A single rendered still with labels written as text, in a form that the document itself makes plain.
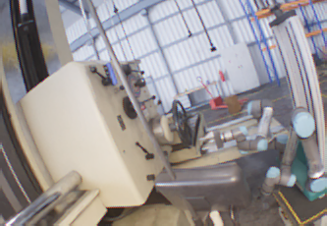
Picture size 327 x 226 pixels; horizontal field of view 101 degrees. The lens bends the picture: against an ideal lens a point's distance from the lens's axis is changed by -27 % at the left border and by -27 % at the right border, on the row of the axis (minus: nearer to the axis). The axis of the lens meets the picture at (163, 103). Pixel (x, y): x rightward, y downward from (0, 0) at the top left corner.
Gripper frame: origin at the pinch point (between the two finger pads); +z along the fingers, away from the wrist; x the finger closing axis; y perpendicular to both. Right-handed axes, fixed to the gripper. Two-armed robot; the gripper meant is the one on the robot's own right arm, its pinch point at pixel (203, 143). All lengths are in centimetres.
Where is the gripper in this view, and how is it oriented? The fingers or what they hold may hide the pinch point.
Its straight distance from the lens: 132.3
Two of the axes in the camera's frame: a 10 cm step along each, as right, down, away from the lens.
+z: -9.0, 3.2, 3.0
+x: 2.8, 9.5, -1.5
